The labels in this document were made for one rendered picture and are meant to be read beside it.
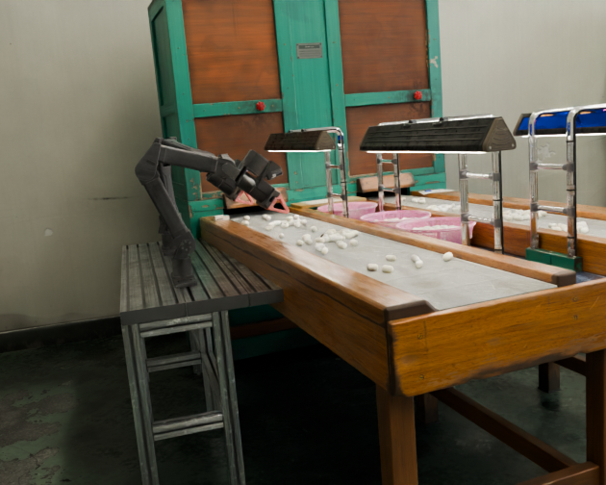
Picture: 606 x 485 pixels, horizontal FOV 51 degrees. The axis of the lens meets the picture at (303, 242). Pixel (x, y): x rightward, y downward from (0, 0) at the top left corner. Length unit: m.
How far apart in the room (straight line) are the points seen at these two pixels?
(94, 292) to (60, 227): 0.42
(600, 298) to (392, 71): 2.03
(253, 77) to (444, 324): 1.97
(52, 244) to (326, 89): 1.83
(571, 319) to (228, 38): 2.06
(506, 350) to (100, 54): 3.03
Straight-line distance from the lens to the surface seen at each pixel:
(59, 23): 3.96
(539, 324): 1.46
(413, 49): 3.40
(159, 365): 2.51
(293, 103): 3.08
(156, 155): 2.04
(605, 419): 1.76
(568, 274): 1.52
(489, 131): 1.44
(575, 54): 4.95
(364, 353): 1.41
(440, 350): 1.33
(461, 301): 1.39
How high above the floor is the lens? 1.12
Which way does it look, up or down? 10 degrees down
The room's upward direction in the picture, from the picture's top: 5 degrees counter-clockwise
